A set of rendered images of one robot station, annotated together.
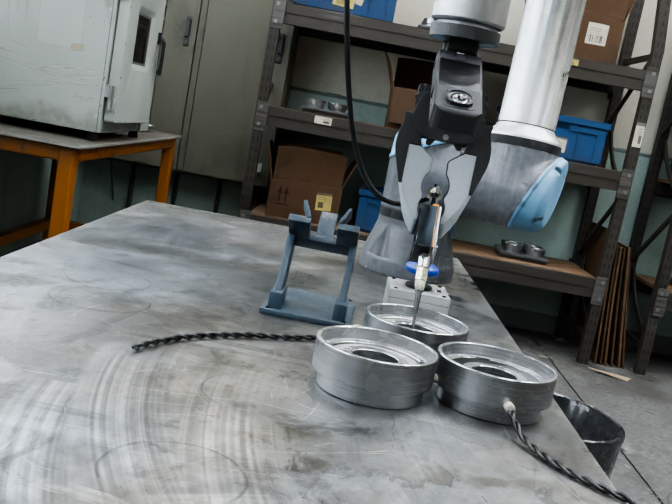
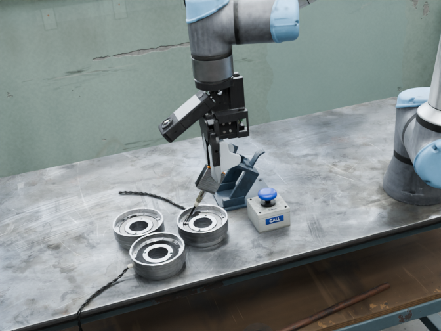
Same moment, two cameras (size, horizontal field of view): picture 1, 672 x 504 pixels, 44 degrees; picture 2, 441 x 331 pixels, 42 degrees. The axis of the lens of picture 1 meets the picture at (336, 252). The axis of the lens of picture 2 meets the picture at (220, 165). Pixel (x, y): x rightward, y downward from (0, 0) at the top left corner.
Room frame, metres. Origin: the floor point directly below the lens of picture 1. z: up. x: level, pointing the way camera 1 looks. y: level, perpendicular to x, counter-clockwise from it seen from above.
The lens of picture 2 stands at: (0.61, -1.05, 1.48)
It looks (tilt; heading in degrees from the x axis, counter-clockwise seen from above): 28 degrees down; 75
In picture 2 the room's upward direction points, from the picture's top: 5 degrees counter-clockwise
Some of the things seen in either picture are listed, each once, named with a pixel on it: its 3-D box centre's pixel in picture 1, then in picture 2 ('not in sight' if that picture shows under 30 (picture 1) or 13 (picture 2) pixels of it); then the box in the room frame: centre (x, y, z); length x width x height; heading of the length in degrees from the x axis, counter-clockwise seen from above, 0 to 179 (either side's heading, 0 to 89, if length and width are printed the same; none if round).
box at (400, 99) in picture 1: (426, 96); not in sight; (4.41, -0.31, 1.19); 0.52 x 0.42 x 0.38; 90
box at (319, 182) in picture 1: (308, 182); not in sight; (4.40, 0.21, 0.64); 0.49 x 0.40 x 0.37; 95
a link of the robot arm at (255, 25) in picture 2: not in sight; (266, 18); (0.97, -0.11, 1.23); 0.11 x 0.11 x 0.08; 69
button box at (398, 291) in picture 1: (414, 303); (270, 211); (0.96, -0.10, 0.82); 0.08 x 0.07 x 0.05; 0
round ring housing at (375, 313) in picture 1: (413, 337); (203, 226); (0.81, -0.09, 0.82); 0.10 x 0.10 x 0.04
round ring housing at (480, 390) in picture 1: (492, 382); (158, 256); (0.71, -0.16, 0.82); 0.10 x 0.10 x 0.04
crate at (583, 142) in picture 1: (547, 135); not in sight; (4.43, -0.98, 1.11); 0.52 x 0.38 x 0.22; 90
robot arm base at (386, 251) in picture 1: (410, 241); (419, 167); (1.31, -0.11, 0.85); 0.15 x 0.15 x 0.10
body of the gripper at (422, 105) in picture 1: (453, 89); (220, 107); (0.87, -0.09, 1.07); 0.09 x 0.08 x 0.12; 178
